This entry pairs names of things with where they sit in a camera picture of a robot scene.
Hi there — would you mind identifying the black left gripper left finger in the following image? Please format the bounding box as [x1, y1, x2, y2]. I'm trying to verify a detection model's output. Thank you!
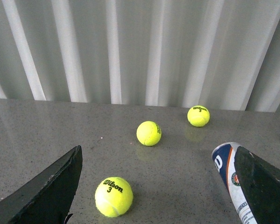
[0, 146, 83, 224]

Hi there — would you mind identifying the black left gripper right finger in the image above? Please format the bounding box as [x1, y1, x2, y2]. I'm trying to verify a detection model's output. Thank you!
[234, 146, 280, 224]

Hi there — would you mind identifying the near Wilson tennis ball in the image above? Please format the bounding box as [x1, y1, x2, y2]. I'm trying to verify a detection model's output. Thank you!
[95, 177, 133, 217]

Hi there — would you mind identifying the wilson tennis ball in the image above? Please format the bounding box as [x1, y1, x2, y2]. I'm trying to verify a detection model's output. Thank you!
[187, 105, 210, 127]
[95, 177, 133, 217]

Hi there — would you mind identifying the white pleated curtain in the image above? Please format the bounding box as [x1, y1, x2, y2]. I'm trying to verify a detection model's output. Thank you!
[0, 0, 280, 112]

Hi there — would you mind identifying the far Wilson tennis ball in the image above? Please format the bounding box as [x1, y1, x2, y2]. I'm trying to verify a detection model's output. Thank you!
[187, 105, 210, 127]

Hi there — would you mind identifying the Wilson tennis ball can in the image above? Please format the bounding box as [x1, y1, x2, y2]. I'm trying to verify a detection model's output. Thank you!
[212, 142, 257, 224]

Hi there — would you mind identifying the middle yellow tennis ball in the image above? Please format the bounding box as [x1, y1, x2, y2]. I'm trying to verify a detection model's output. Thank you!
[136, 121, 161, 146]

